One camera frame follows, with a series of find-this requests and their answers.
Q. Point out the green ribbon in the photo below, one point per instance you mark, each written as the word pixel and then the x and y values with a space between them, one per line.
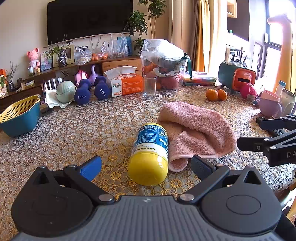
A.
pixel 188 64

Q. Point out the purple kettlebell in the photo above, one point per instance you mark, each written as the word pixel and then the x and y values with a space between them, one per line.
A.
pixel 94 75

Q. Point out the orange white tissue box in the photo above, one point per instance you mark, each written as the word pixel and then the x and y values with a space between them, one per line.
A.
pixel 129 84

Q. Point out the pink plush toy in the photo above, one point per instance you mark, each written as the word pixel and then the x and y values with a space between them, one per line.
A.
pixel 248 90

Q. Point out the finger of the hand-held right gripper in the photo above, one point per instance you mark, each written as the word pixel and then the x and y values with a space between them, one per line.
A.
pixel 251 143
pixel 272 124

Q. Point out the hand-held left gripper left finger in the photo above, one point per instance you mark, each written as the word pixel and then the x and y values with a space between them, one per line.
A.
pixel 91 167

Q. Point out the pink plastic cup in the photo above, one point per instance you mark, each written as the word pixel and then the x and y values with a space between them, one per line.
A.
pixel 269 105

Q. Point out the blue basket with yellow strainer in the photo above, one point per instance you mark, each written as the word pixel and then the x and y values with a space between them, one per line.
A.
pixel 19 120

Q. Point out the stack of colourful books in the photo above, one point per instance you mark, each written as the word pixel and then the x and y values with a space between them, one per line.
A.
pixel 200 81

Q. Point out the black flat television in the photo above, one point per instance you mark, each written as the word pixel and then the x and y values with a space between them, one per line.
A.
pixel 89 19

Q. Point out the pink bear figurine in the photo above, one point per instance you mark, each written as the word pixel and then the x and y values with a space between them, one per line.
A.
pixel 33 59

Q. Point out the small vase with twigs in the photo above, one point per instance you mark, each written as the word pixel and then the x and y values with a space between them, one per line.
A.
pixel 62 60

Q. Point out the silver pouch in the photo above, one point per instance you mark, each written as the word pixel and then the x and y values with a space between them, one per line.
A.
pixel 289 102

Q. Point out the pale green ribbed bowl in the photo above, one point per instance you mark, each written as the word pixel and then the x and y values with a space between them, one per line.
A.
pixel 65 91

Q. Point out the green potted tree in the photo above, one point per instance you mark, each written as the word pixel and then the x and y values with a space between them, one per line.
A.
pixel 137 25

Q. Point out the clear plastic bag of snacks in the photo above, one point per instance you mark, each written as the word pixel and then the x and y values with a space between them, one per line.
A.
pixel 82 56

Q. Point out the orange fruit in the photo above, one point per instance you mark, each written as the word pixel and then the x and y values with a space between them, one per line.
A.
pixel 211 95
pixel 222 95

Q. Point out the pink kettlebell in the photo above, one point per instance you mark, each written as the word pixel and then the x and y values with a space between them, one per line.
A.
pixel 81 75

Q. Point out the white cloth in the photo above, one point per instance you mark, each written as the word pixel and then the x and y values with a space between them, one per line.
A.
pixel 52 99

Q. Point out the yellow lidded bottle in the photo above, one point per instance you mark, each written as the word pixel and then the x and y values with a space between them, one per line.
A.
pixel 148 164

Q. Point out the green orange knife holder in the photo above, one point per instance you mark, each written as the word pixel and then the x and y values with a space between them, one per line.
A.
pixel 231 76

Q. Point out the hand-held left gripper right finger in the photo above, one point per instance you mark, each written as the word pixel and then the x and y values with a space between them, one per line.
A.
pixel 200 166

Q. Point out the wooden television cabinet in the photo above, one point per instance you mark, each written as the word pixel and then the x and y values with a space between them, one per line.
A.
pixel 120 63

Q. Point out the yellow curtain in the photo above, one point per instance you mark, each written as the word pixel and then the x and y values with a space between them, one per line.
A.
pixel 203 34

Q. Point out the clear drinking glass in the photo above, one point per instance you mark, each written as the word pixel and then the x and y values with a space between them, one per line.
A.
pixel 149 87

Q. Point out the blue dumbbell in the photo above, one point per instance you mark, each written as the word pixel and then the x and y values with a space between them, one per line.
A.
pixel 101 89
pixel 82 92

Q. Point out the white bottle with blue cap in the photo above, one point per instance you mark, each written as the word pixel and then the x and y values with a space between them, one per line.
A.
pixel 280 88

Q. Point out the plastic bag of oranges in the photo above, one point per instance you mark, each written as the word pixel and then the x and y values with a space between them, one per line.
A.
pixel 100 55

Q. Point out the pink towel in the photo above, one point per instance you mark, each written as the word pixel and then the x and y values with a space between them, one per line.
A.
pixel 196 129

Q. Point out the clear fruit container with bag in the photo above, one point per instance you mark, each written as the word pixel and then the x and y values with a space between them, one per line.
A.
pixel 165 69

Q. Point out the picture card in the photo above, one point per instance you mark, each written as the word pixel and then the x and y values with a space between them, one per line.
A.
pixel 46 61

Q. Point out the cream photo frame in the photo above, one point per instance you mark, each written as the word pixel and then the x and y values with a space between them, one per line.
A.
pixel 69 54

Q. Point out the clear bag with blue box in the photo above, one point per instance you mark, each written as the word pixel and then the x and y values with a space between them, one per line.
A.
pixel 121 47

